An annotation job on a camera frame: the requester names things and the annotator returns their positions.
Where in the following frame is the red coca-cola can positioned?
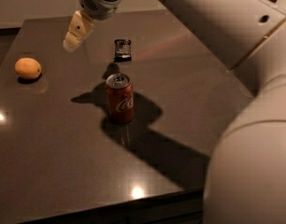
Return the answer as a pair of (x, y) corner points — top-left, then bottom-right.
(105, 73), (135, 123)

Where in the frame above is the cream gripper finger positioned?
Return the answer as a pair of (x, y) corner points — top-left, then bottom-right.
(63, 10), (94, 52)

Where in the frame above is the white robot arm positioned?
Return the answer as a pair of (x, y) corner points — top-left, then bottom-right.
(158, 0), (286, 224)

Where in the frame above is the orange fruit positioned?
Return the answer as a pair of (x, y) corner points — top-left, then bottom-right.
(15, 58), (41, 79)

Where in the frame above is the dark rxbar chocolate wrapper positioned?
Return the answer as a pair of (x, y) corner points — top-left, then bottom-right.
(114, 39), (132, 62)

